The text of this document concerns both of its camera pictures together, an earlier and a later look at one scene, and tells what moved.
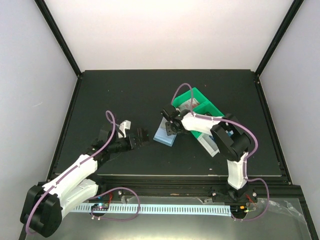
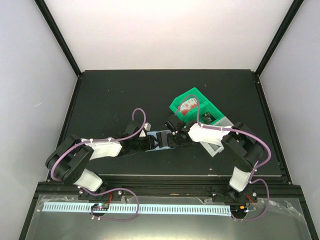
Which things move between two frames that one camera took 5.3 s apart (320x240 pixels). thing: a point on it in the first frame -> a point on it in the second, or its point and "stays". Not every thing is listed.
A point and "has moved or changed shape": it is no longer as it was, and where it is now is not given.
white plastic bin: x=209 y=143 stays
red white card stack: x=187 y=105 stays
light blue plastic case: x=161 y=135 has moved or changed shape
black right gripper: x=170 y=132 -> x=172 y=144
